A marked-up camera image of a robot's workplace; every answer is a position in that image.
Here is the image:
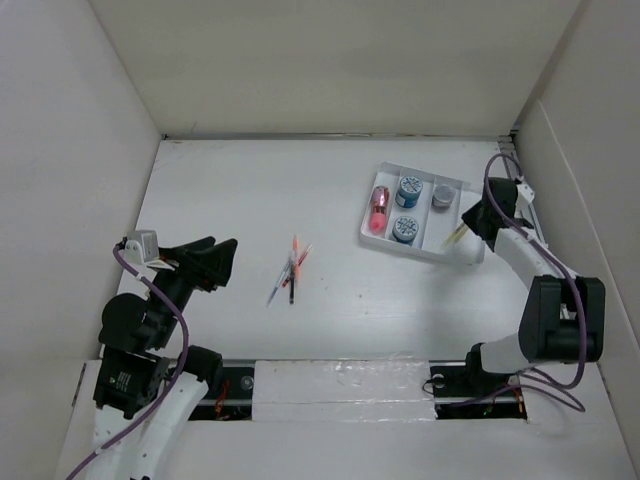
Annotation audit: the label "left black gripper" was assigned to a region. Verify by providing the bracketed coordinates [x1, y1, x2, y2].
[148, 233, 237, 344]

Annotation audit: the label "yellow pen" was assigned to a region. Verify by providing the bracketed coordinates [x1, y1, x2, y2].
[441, 223, 468, 249]

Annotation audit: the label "clear jar of beads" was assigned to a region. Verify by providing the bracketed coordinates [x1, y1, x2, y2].
[431, 184, 456, 210]

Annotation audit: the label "blue patterned tape roll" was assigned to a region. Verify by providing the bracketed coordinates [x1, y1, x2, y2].
[391, 216, 420, 246]
[395, 176, 423, 209]

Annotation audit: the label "blue clear pen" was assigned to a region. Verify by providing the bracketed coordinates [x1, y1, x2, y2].
[267, 259, 292, 306]

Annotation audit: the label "black pen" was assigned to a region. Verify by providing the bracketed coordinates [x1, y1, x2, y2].
[289, 253, 297, 305]

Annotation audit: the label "orange pen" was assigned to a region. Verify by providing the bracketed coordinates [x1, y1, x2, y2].
[289, 235, 299, 304]

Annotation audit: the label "pink glue bottle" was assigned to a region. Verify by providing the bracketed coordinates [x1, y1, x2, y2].
[369, 185, 390, 234]

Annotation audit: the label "red clear pen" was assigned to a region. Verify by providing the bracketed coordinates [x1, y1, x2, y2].
[281, 244, 313, 287]

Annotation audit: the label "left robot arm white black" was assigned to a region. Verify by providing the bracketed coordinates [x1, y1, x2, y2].
[68, 230, 238, 479]

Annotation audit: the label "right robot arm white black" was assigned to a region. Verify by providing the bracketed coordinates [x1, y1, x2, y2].
[462, 177, 606, 394]

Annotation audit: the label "white compartment tray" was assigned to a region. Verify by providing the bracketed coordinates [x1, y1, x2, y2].
[359, 162, 485, 266]

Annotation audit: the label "white foam block front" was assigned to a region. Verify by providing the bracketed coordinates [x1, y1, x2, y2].
[252, 358, 436, 423]

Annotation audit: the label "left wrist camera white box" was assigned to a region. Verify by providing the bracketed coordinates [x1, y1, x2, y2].
[122, 230, 160, 265]

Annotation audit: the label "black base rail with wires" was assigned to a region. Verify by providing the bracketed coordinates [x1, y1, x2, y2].
[191, 359, 527, 421]

